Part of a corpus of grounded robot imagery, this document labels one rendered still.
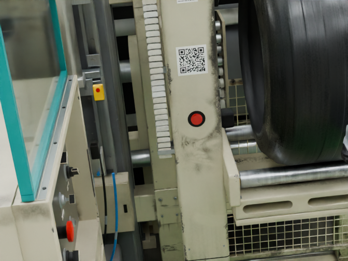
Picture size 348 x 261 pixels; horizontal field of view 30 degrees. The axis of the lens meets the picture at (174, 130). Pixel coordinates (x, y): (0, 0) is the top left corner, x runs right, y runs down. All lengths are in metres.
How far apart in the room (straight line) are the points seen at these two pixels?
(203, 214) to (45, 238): 0.87
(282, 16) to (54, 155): 0.64
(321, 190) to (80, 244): 0.63
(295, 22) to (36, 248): 0.77
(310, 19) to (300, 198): 0.49
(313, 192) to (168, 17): 0.58
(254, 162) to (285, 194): 0.31
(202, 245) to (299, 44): 0.69
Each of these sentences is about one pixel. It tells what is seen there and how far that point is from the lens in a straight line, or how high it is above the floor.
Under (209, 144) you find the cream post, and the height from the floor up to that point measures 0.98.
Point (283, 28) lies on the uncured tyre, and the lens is 1.47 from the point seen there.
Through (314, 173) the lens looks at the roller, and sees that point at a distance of 1.72.
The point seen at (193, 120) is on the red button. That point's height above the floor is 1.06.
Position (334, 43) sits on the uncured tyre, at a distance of 1.47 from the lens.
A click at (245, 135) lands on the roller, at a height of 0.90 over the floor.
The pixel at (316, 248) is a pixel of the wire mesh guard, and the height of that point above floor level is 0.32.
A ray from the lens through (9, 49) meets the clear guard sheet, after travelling 0.95.
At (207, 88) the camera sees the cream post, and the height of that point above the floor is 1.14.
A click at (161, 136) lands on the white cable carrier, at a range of 1.71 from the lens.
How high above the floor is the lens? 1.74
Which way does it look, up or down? 25 degrees down
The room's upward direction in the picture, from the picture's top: 5 degrees counter-clockwise
